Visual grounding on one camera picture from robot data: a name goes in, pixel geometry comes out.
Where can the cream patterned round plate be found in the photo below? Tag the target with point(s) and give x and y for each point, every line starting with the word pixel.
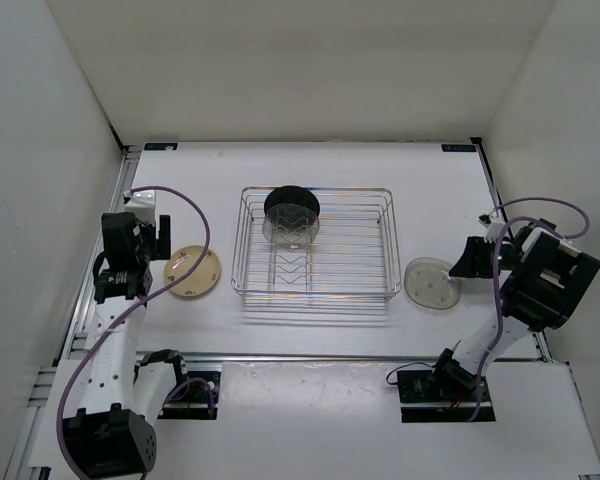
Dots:
pixel 201 280

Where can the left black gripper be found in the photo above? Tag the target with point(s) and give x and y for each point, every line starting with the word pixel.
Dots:
pixel 160 248

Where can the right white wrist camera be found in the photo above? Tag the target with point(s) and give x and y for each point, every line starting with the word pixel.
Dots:
pixel 493 226

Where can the chrome wire dish rack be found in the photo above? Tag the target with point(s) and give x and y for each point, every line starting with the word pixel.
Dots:
pixel 355 255

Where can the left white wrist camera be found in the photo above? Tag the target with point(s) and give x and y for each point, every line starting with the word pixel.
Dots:
pixel 142 204

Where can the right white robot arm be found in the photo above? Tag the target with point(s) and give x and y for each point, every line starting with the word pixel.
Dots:
pixel 540 280

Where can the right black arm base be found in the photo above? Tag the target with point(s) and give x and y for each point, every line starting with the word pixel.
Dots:
pixel 425 398

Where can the clear glass plate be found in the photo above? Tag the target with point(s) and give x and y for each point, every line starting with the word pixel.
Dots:
pixel 290 226
pixel 429 286

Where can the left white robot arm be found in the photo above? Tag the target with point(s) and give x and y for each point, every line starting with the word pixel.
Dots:
pixel 106 416

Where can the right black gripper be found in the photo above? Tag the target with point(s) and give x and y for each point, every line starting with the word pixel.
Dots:
pixel 469 266

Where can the black round plate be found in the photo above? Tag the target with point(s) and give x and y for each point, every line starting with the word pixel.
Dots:
pixel 292 195

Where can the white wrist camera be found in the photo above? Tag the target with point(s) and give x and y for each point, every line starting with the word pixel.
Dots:
pixel 493 226
pixel 142 204

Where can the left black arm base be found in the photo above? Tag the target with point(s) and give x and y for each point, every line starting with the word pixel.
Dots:
pixel 195 395

